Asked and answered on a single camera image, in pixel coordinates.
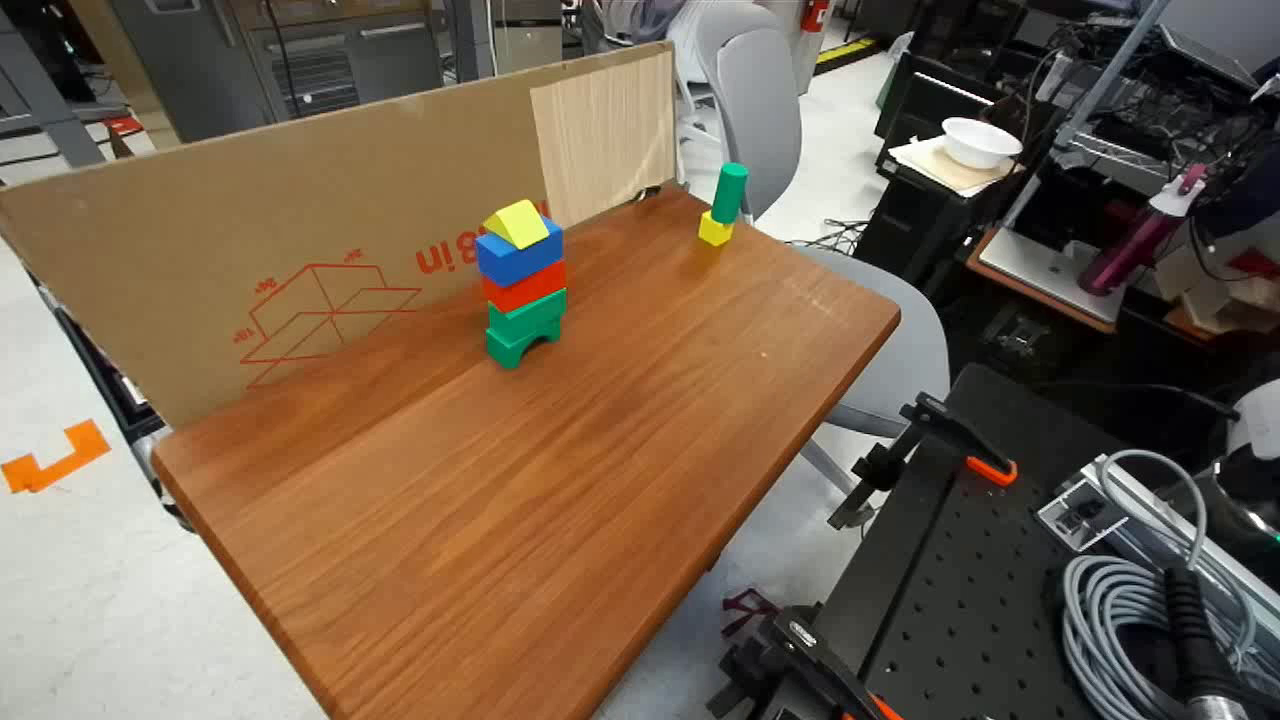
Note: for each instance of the yellow triangular block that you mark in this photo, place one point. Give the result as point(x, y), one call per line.
point(519, 223)

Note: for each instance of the green arch block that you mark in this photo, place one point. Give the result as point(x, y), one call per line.
point(522, 322)

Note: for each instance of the red rectangular block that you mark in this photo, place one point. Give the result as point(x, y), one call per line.
point(527, 285)

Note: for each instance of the yellow cube block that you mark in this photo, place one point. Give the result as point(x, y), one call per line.
point(718, 235)

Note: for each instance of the blue rectangular block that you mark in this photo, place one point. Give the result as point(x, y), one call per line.
point(522, 256)

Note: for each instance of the green cylinder block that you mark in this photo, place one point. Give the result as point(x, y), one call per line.
point(731, 195)

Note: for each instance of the light plywood board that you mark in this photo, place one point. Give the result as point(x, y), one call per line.
point(604, 134)

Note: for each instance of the grey office chair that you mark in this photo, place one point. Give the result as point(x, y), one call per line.
point(760, 106)

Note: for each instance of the brown cardboard panel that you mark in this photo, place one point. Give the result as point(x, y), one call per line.
point(266, 226)

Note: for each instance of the black perforated breadboard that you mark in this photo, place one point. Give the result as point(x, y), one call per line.
point(961, 603)

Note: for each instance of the white bowl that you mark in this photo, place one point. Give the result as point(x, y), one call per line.
point(980, 141)

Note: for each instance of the maroon bottle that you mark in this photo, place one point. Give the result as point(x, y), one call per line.
point(1126, 244)

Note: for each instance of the black equipment shelf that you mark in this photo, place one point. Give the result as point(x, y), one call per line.
point(1133, 94)

